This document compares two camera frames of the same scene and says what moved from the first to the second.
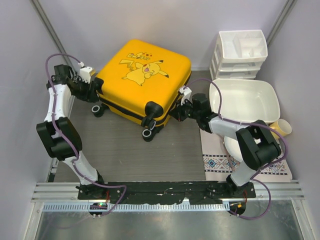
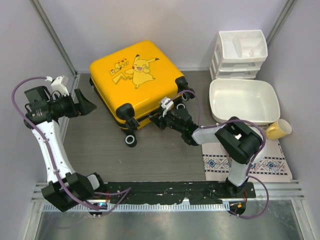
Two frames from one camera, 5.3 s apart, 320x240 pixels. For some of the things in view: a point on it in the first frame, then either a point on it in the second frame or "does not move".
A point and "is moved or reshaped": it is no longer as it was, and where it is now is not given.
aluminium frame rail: [68, 192] does not move
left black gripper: [91, 96] → [86, 106]
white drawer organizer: [238, 54] does not move
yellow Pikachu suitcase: [142, 81] is moved or reshaped
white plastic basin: [245, 100] does not move
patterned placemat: [219, 164] does not move
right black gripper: [179, 116] → [160, 121]
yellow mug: [281, 126] does not move
